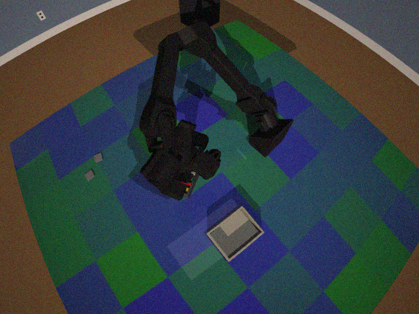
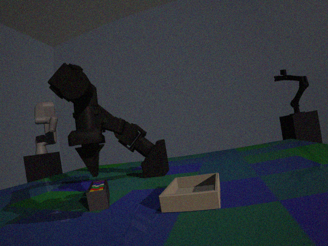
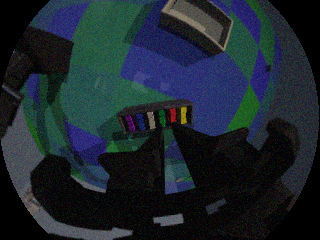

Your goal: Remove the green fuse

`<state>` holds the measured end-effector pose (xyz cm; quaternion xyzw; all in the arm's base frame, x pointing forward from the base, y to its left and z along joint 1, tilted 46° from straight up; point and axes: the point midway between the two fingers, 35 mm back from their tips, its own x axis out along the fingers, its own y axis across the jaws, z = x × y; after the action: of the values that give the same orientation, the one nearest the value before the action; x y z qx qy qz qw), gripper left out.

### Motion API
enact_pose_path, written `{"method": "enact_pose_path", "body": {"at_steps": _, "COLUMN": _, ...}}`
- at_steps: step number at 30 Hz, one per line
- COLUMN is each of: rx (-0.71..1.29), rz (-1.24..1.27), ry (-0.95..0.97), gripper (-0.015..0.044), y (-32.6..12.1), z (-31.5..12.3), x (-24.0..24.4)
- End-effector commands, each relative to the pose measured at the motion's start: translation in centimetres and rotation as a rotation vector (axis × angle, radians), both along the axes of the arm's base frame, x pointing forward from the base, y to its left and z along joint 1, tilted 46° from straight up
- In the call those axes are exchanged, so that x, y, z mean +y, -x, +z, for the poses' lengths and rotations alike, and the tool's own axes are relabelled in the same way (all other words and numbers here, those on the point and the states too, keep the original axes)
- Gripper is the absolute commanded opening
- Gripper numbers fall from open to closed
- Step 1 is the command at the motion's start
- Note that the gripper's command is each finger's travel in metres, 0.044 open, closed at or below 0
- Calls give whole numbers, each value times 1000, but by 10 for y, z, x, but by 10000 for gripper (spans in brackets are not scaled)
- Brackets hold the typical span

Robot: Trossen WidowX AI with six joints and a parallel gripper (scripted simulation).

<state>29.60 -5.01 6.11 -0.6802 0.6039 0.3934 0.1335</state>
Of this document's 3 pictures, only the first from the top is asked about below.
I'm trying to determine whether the tan open-top tray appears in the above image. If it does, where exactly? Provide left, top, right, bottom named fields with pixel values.
left=207, top=205, right=264, bottom=261

